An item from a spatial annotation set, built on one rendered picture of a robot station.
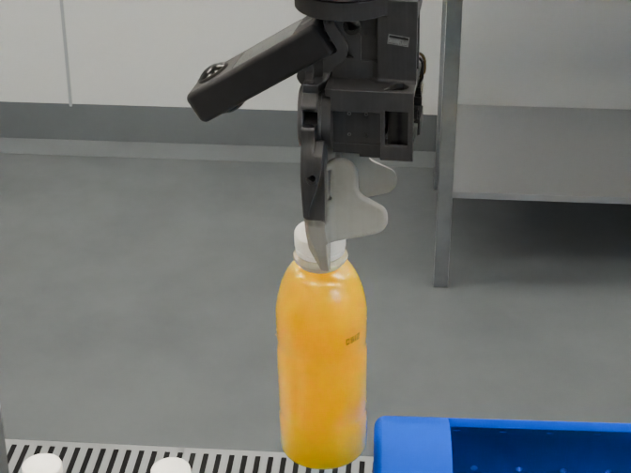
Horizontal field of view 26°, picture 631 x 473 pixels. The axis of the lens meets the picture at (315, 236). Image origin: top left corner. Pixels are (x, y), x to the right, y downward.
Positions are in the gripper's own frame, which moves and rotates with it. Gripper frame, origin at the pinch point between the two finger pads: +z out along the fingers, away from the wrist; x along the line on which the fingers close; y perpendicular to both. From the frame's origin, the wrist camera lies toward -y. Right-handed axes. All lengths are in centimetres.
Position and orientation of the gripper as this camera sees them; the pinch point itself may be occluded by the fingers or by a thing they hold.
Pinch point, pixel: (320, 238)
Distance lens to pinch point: 103.2
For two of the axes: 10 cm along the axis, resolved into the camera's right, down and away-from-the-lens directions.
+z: 0.2, 8.7, 4.9
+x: 1.6, -4.9, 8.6
